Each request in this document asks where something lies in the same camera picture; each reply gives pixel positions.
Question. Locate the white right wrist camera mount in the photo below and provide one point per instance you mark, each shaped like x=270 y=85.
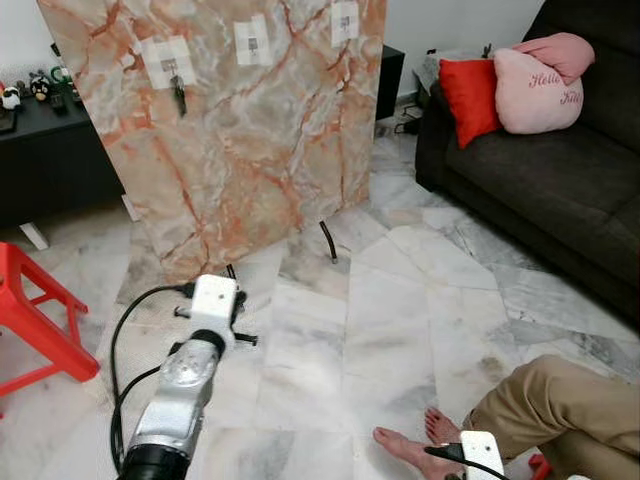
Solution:
x=482 y=455

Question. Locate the dark key bunch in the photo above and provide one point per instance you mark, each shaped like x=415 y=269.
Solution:
x=179 y=98

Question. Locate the black sofa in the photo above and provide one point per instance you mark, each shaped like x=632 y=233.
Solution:
x=560 y=190

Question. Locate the small white panda toy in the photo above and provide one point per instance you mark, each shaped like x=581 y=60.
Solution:
x=10 y=98

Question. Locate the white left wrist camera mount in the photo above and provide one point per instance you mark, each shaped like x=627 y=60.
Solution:
x=213 y=300

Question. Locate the plain dusty pink cushion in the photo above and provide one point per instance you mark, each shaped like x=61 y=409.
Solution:
x=565 y=55

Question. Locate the green mug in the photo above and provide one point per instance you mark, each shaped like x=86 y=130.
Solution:
x=62 y=75

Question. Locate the black board leg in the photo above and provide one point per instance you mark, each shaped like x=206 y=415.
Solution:
x=231 y=272
x=329 y=242

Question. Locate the white taped metal hook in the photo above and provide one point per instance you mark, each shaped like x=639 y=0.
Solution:
x=252 y=40
x=155 y=55
x=345 y=22

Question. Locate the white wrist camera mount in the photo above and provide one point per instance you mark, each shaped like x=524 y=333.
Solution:
x=482 y=455
x=213 y=300

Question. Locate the marble pattern board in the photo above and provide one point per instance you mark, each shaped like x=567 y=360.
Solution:
x=240 y=150

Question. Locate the red plastic object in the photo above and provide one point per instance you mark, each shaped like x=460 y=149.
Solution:
x=540 y=468

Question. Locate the black white animal figure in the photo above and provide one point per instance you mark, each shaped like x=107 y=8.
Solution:
x=40 y=88

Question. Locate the pink Hello Kitty cushion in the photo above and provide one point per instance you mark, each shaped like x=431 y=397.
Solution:
x=535 y=100

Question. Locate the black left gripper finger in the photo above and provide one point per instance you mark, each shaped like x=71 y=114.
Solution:
x=241 y=305

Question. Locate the side table with lace cloth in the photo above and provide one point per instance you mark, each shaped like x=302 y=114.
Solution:
x=432 y=62

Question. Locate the person in khaki trousers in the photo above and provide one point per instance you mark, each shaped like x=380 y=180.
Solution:
x=560 y=400

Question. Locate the red plastic stool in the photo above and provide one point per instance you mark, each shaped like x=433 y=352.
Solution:
x=40 y=332

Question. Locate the red cushion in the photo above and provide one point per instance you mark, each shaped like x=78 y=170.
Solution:
x=470 y=100

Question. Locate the small dark figurine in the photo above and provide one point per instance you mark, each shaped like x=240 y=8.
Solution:
x=488 y=50

